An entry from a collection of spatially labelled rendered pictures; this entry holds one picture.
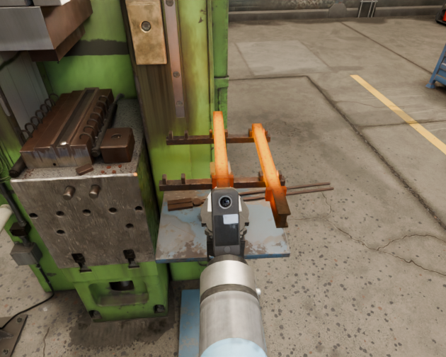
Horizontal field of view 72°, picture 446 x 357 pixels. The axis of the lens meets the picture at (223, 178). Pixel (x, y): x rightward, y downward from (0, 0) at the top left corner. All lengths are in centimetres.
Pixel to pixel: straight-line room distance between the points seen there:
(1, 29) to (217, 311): 80
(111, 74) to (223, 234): 105
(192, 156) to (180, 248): 39
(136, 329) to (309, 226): 118
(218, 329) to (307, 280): 142
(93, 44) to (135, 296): 111
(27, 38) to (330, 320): 164
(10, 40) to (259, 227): 83
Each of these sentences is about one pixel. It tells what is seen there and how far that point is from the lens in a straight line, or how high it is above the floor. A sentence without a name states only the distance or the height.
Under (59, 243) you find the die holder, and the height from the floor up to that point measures 62.
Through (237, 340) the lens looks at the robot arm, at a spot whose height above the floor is 111.
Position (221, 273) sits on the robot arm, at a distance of 49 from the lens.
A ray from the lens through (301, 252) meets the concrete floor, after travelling 195.
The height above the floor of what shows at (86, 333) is 0.
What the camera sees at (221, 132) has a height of 107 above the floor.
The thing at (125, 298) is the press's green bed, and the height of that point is 15.
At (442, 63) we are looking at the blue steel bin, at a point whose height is 29.
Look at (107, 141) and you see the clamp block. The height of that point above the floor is 98.
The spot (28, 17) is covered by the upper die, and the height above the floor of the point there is 134.
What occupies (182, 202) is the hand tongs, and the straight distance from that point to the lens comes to 107.
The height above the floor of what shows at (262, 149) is 103.
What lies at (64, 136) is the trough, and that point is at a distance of 112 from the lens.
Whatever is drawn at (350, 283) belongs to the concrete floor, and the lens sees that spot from 190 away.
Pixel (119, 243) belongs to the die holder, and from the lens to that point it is 123.
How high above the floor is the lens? 151
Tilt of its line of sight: 39 degrees down
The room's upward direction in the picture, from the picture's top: straight up
